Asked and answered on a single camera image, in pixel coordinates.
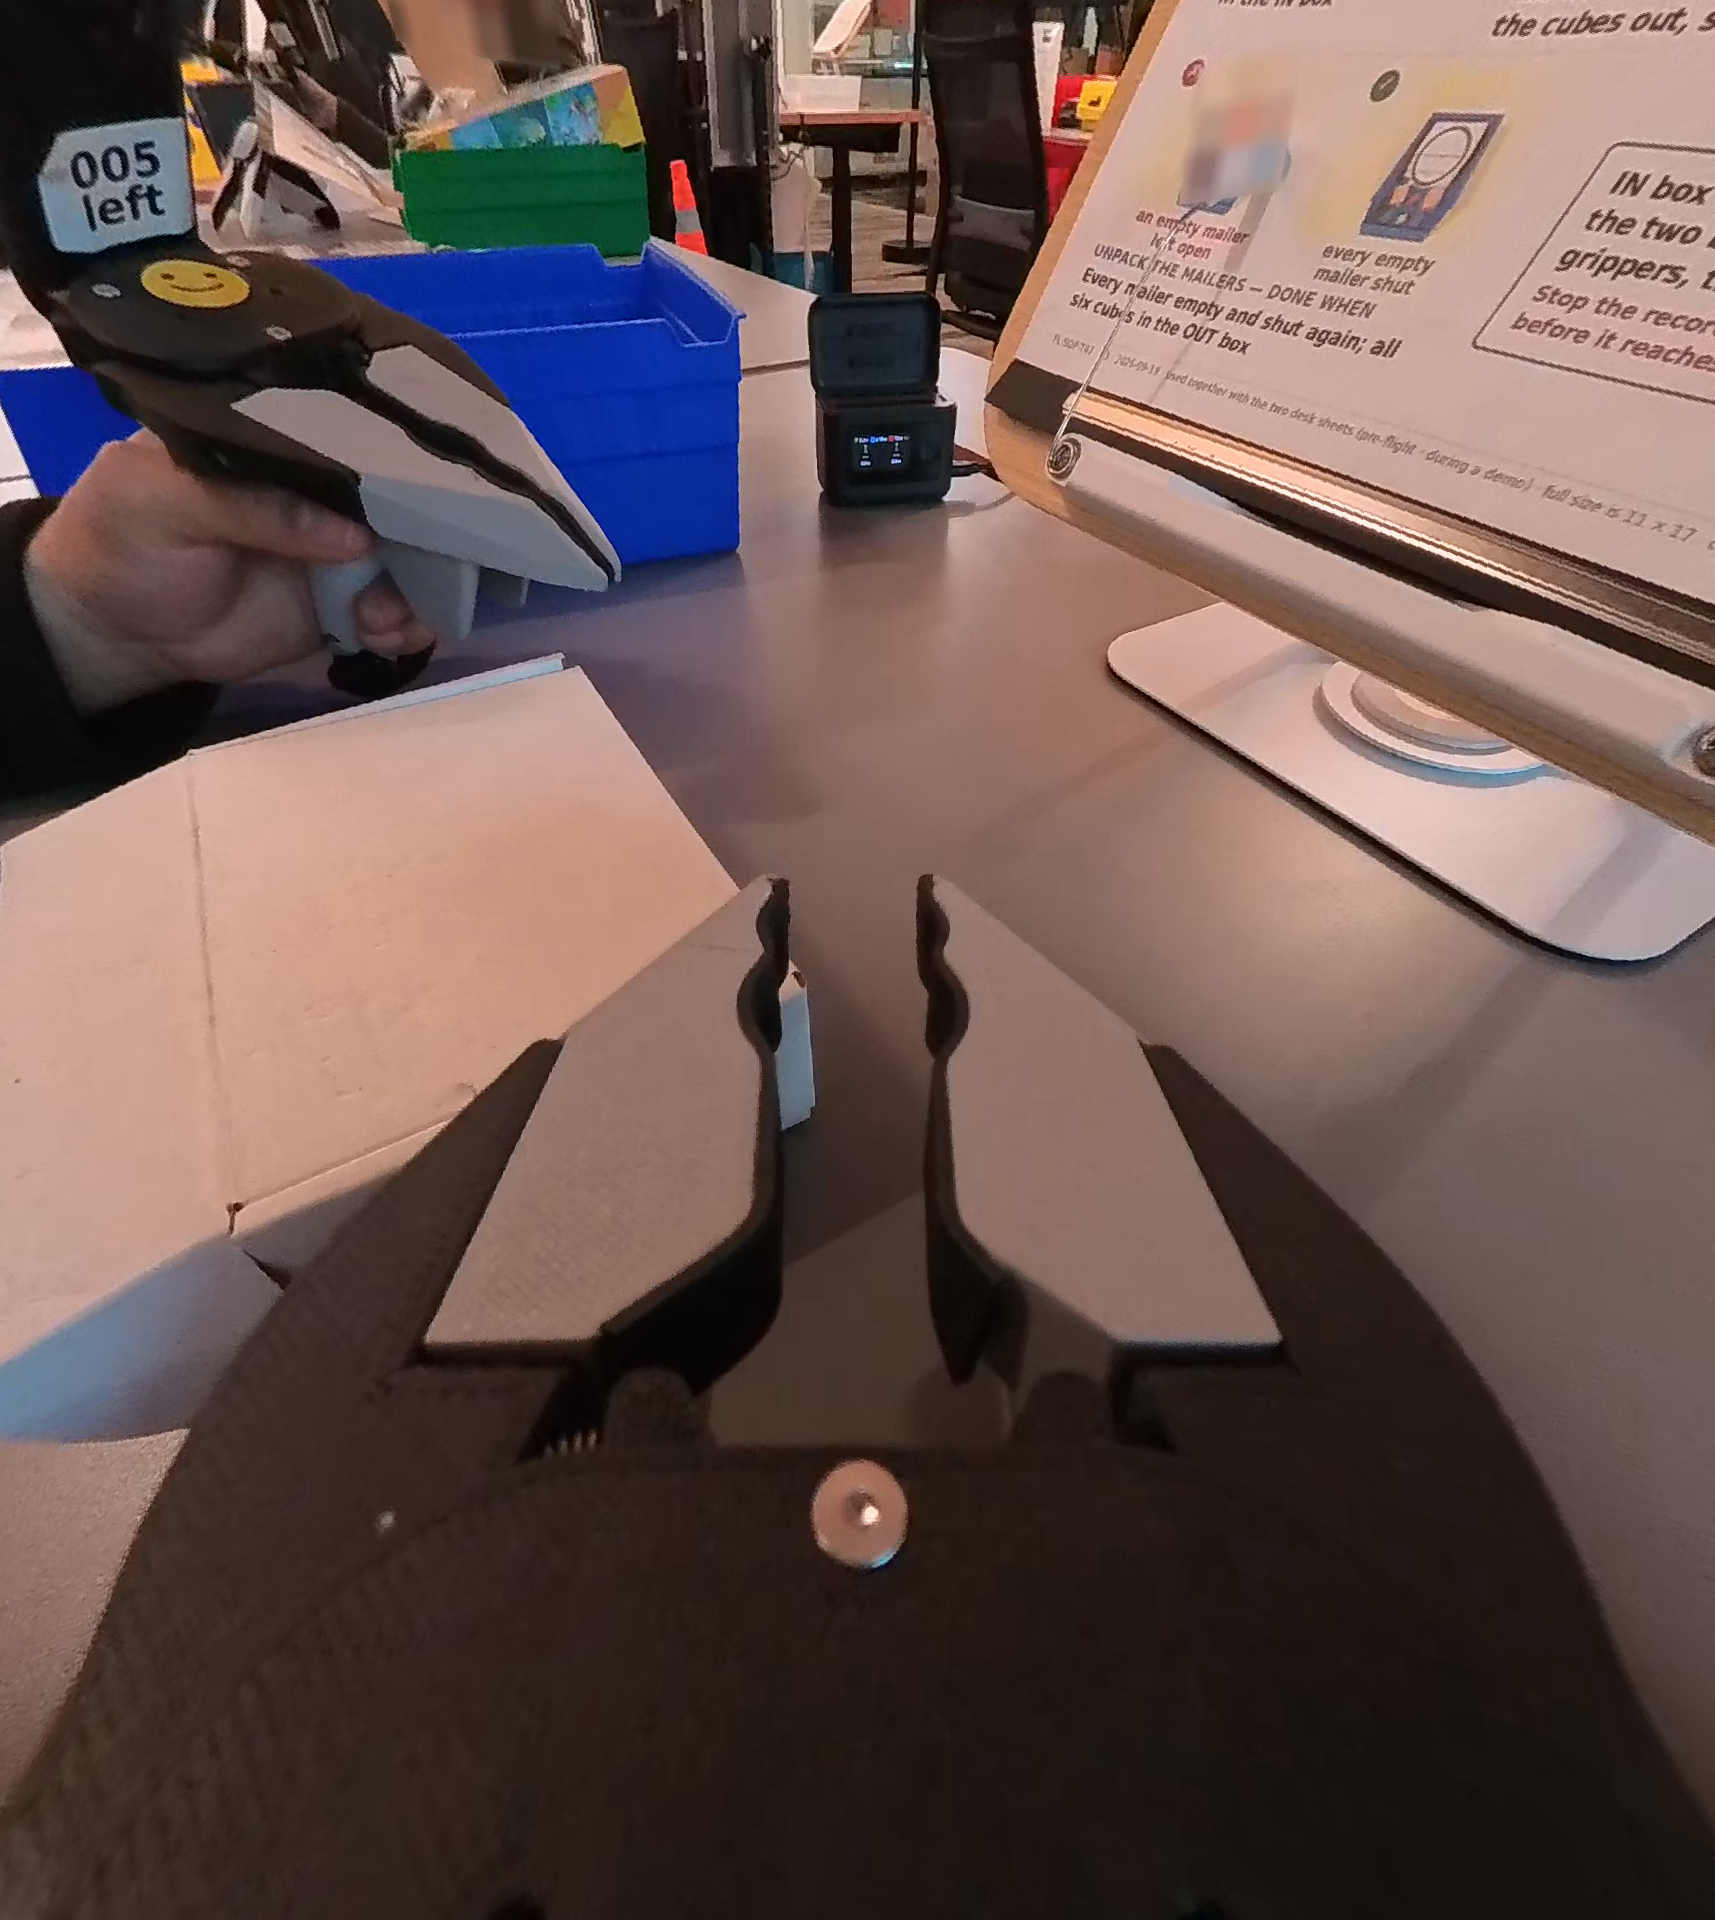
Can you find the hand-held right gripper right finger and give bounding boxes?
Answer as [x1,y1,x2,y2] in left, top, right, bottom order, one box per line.
[918,874,1286,1390]

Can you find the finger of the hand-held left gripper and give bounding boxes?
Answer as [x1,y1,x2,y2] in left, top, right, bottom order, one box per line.
[231,384,624,610]
[373,344,608,525]

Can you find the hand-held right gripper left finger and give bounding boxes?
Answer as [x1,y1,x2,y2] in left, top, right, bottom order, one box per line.
[423,874,794,1390]

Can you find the blue plastic bin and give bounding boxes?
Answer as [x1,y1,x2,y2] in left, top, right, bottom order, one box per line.
[0,240,746,565]

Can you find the white cardboard mailer box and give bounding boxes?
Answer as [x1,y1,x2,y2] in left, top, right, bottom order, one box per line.
[0,655,818,1447]

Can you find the person's left hand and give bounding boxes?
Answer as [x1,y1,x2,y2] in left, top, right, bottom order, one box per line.
[25,426,441,714]

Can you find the green plastic bin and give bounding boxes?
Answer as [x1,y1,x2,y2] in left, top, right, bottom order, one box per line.
[393,138,652,261]

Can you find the colourful printed carton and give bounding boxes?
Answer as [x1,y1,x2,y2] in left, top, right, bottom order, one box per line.
[405,63,646,157]

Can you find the black charging case with screen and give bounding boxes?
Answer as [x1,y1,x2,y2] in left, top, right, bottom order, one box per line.
[808,292,962,510]

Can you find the wooden-top desk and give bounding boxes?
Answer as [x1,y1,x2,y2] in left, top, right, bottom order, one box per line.
[780,105,934,295]

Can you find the instruction sheet on stand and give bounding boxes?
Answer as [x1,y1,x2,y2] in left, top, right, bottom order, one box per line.
[984,0,1715,962]

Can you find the black office chair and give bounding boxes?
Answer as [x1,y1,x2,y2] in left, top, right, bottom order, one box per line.
[924,0,1062,341]

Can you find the printed instruction sheet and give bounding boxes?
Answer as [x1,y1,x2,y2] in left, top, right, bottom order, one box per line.
[1044,0,1715,603]

